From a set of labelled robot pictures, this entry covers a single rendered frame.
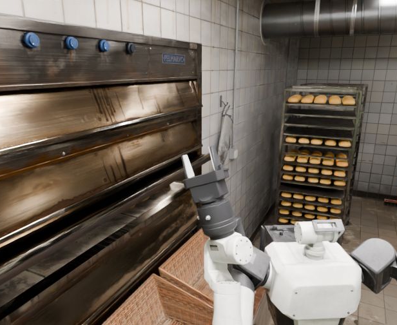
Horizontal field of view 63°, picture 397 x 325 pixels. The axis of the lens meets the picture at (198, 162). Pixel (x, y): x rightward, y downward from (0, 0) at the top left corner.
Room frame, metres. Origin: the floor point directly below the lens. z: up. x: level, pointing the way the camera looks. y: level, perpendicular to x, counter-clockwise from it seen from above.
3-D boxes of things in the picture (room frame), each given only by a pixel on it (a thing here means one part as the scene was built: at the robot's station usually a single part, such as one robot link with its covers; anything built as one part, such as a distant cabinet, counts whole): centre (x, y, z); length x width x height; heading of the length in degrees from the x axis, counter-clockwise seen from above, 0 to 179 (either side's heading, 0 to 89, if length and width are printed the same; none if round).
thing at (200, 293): (1.74, -0.10, 0.72); 0.56 x 0.49 x 0.28; 152
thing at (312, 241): (0.87, -0.35, 1.47); 0.10 x 0.07 x 0.09; 94
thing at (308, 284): (0.93, -0.35, 1.27); 0.34 x 0.30 x 0.36; 94
